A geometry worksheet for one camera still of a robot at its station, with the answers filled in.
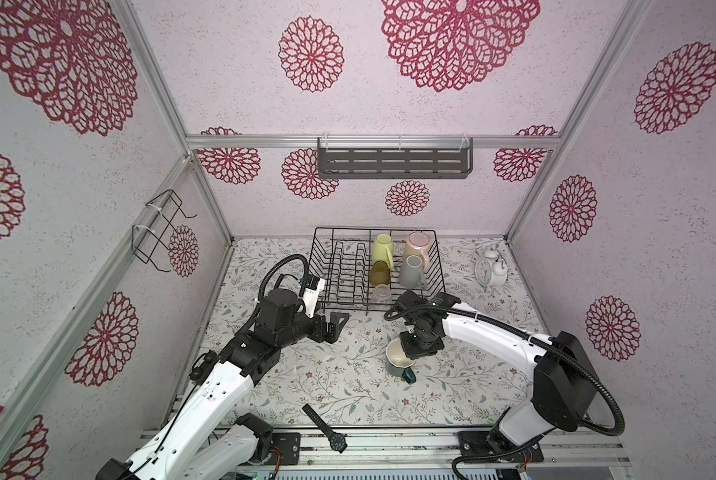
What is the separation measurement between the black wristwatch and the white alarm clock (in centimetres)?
68

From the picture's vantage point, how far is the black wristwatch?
76 cm

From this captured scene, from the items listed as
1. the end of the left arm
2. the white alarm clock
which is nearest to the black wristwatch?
the end of the left arm

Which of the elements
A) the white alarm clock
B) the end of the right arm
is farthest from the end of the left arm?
the white alarm clock

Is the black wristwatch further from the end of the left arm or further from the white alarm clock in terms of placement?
the white alarm clock

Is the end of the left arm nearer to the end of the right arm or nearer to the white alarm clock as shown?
the end of the right arm

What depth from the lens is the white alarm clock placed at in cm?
99
